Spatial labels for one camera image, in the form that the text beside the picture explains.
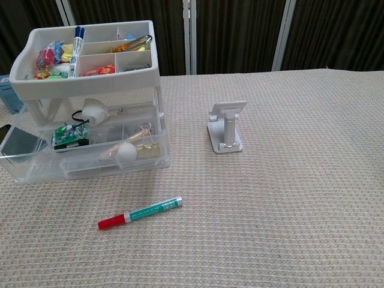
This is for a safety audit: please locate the clear plastic drawer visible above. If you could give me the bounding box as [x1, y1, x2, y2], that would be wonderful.
[0, 119, 172, 184]

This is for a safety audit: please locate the white drawer organizer box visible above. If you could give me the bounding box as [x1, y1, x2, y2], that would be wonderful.
[8, 20, 172, 178]

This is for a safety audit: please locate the blue cardboard box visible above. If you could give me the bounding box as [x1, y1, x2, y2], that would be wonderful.
[0, 74, 24, 115]

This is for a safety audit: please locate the white phone stand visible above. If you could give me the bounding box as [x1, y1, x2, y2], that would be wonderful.
[206, 100, 248, 155]

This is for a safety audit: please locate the gold binder clip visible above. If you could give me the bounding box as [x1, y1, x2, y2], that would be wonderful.
[136, 122, 161, 161]

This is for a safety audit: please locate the wooden stick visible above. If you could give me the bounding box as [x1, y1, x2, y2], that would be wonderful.
[100, 128, 148, 160]

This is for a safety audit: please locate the white ping pong ball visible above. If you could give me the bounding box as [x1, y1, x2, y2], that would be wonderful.
[116, 143, 138, 164]

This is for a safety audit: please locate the beige woven tablecloth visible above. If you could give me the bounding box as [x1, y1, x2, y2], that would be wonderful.
[0, 67, 384, 288]

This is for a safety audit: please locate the red-capped green marker pen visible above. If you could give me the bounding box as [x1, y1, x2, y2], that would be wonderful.
[97, 195, 183, 231]

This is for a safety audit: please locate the black clip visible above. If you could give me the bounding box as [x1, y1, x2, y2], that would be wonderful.
[122, 62, 151, 73]

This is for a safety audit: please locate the black folding screen panel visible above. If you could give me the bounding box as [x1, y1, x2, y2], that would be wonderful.
[0, 0, 65, 76]
[281, 0, 384, 73]
[69, 0, 185, 76]
[195, 0, 286, 75]

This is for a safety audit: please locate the blue-capped whiteboard marker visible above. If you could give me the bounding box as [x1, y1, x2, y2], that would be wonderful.
[68, 26, 86, 78]

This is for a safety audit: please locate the yellow candy packet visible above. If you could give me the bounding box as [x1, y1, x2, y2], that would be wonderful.
[61, 44, 74, 62]

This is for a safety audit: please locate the green and red snack packet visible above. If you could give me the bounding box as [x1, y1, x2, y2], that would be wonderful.
[32, 70, 69, 80]

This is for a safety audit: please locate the pink candy packet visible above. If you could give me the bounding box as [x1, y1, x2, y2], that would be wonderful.
[35, 44, 62, 71]

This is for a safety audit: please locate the black smartphone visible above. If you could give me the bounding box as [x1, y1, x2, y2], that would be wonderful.
[0, 124, 49, 163]

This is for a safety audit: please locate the white cap with black cord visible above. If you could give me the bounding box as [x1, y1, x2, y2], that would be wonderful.
[71, 98, 109, 127]

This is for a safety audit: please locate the grey aluminium screen post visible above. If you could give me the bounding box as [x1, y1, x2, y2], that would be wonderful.
[271, 0, 297, 72]
[55, 0, 76, 27]
[182, 0, 198, 75]

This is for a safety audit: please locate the orange keychain with carabiner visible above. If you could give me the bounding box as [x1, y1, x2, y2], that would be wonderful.
[112, 34, 154, 53]

